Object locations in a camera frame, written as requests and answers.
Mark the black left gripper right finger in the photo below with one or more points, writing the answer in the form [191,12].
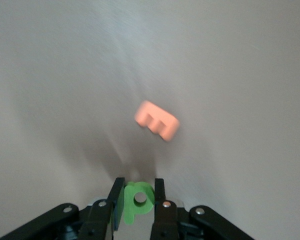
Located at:
[167,222]

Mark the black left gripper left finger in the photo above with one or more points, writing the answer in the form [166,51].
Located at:
[95,222]

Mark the green foam letter p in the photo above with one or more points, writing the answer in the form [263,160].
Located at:
[130,207]

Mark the orange foam letter E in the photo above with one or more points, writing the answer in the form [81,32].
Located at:
[157,122]

